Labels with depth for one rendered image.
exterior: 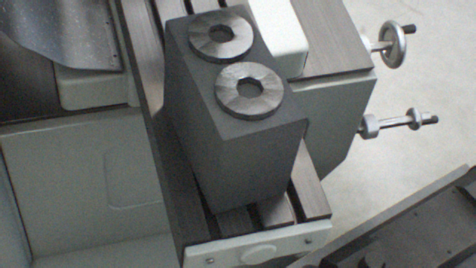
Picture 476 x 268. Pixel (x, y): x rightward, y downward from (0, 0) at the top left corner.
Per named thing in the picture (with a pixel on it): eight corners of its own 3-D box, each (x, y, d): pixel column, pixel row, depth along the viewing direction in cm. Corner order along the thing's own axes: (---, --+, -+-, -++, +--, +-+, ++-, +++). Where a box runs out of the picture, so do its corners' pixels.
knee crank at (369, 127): (430, 112, 177) (438, 97, 172) (440, 131, 174) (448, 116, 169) (349, 126, 172) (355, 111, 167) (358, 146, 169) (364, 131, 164)
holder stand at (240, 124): (231, 85, 117) (245, -5, 101) (287, 193, 106) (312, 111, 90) (162, 103, 114) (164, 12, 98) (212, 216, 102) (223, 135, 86)
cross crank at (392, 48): (392, 41, 178) (406, 7, 168) (410, 77, 171) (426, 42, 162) (333, 50, 174) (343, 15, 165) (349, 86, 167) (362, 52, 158)
